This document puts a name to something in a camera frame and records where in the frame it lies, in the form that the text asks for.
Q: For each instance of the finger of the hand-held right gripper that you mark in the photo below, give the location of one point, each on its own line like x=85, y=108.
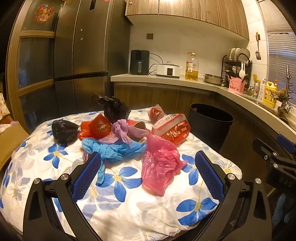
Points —
x=263, y=150
x=286, y=142

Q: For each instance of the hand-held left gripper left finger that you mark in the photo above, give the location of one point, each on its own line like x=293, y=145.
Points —
x=86, y=176

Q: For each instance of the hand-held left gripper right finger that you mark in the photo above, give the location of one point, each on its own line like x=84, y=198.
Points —
x=209, y=176

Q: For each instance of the blue rubber glove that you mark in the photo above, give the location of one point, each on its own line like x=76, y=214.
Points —
x=129, y=149
x=92, y=144

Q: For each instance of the black trash bin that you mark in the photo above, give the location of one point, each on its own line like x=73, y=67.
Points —
x=208, y=132

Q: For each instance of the black plastic bag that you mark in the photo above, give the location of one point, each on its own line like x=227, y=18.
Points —
x=63, y=132
x=115, y=109

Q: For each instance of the pink plastic bag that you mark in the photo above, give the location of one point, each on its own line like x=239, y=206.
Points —
x=159, y=166

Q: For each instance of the purple plastic bag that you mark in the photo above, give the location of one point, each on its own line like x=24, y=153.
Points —
x=120, y=129

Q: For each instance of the blue cloth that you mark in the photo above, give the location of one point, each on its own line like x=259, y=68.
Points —
x=283, y=208

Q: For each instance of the yellow detergent bottle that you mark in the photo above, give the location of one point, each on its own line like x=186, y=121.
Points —
x=270, y=96

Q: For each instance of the blue floral tablecloth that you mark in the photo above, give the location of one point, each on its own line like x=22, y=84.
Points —
x=129, y=208

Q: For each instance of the steel faucet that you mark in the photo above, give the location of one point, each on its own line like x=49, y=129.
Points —
x=287, y=88

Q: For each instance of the white bottle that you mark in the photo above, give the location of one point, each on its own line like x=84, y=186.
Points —
x=261, y=91

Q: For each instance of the red and white paper carton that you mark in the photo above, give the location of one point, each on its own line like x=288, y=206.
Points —
x=173, y=129

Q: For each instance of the silver drink can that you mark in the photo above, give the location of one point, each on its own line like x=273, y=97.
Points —
x=255, y=91

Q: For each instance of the pink utensil holder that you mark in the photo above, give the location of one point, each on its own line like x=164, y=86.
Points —
x=235, y=87

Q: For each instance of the brown round lid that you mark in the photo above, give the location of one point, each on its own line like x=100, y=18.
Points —
x=138, y=126

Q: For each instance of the cardboard box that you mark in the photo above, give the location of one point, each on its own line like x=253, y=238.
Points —
x=11, y=148

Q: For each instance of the white rice spoon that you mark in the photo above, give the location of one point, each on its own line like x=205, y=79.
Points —
x=242, y=71

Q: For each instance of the crumpled red plastic bag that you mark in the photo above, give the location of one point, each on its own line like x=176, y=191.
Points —
x=156, y=114

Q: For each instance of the window blinds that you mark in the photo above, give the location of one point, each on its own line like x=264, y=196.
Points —
x=282, y=60

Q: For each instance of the steel bowl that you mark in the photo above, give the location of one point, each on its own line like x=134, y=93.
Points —
x=212, y=79

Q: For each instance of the black dish rack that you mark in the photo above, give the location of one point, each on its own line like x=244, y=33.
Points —
x=225, y=67

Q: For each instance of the wooden base cabinets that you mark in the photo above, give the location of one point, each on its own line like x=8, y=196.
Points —
x=161, y=97

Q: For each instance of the hanging spatula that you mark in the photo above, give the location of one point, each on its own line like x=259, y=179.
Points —
x=258, y=54

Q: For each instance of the pale floral cloth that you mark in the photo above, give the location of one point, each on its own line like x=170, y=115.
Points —
x=5, y=128

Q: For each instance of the white plate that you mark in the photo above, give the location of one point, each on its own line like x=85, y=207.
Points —
x=245, y=53
x=229, y=53
x=233, y=52
x=237, y=52

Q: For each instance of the grey kitchen countertop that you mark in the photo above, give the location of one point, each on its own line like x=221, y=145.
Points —
x=161, y=80

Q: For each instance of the cooking oil bottle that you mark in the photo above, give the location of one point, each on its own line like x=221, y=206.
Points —
x=192, y=69

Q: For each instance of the floral chair cover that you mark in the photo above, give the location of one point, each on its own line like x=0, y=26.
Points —
x=4, y=105

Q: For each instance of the white electric cooker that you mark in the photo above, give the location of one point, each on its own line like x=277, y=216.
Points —
x=167, y=70

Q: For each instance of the steel refrigerator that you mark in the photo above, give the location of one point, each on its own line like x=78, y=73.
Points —
x=92, y=58

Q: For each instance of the black air fryer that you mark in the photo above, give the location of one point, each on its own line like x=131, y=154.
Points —
x=139, y=62

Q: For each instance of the wooden glass door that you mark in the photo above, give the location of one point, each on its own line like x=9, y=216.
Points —
x=37, y=34

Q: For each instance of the red festive door sticker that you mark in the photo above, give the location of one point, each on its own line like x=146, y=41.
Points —
x=44, y=13

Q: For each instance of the wall socket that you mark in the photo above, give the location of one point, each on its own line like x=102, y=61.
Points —
x=150, y=36

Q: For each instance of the wooden wall cabinets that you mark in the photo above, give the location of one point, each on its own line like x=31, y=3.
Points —
x=196, y=14

